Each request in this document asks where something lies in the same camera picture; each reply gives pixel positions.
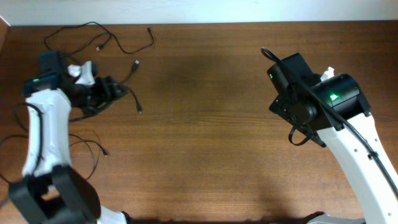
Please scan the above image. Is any black usb cable coil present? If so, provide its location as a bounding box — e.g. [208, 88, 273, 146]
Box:
[68, 130, 110, 181]

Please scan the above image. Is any thin black usb cable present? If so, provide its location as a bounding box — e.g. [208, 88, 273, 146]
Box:
[43, 21, 155, 57]

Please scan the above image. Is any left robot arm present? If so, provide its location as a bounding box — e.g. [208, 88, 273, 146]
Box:
[8, 50, 130, 223]

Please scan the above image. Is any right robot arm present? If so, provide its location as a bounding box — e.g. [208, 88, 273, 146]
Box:
[261, 47, 397, 223]

